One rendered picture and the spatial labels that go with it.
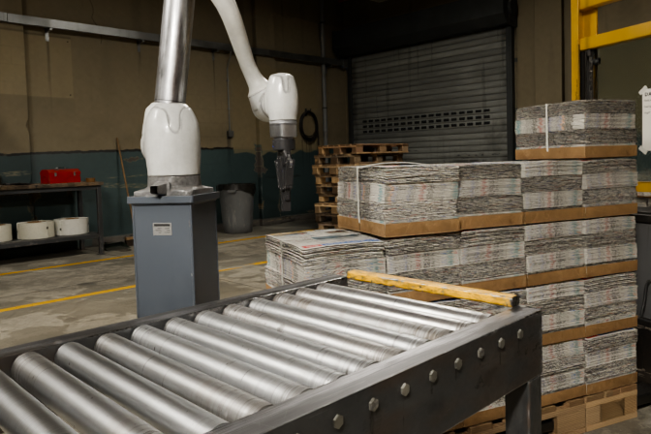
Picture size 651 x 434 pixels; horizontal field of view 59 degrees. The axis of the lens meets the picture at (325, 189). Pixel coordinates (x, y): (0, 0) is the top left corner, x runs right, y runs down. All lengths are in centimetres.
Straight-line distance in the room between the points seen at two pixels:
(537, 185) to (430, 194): 48
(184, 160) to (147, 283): 37
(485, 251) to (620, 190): 69
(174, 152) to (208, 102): 769
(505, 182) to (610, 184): 51
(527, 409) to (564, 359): 128
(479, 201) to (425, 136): 804
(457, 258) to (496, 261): 17
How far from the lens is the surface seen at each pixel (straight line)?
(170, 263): 173
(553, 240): 233
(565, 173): 234
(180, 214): 170
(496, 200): 213
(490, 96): 943
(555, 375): 245
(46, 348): 108
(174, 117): 174
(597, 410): 266
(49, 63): 841
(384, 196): 185
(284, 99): 187
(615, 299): 260
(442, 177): 195
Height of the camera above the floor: 109
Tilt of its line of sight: 3 degrees down
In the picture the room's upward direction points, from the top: 2 degrees counter-clockwise
